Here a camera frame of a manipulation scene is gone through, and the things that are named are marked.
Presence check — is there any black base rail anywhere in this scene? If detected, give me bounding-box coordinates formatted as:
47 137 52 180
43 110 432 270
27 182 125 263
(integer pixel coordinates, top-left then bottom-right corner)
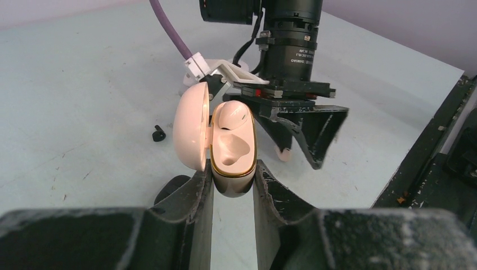
372 75 476 238

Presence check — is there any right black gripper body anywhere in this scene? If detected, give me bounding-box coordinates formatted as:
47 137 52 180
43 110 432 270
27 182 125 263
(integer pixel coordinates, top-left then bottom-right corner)
223 80 336 112

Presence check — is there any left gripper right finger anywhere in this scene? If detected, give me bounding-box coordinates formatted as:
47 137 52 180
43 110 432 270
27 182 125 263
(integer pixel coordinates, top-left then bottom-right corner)
253 160 476 269

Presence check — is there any black earbud left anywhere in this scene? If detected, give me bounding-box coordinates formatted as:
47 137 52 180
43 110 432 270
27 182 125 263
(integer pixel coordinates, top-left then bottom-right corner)
151 125 167 142

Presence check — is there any beige earbud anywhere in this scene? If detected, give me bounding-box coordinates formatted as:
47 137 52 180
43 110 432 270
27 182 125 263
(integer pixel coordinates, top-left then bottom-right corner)
218 100 249 130
274 146 291 162

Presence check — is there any beige earbud charging case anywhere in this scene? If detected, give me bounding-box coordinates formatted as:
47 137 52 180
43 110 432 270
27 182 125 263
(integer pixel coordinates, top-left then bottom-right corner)
173 82 258 198

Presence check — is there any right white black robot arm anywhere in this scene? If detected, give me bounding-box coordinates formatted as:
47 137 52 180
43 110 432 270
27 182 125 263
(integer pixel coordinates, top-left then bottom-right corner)
199 1 349 170

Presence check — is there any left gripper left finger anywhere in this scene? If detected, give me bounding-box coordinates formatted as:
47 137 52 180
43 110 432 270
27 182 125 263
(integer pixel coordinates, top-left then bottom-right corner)
1 164 214 269

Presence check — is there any black earbud charging case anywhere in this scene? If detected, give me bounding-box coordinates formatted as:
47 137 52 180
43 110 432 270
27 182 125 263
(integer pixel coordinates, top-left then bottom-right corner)
154 175 191 205

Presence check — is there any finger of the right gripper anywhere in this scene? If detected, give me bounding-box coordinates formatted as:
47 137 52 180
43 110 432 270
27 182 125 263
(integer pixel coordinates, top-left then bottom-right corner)
285 106 349 170
250 106 293 151

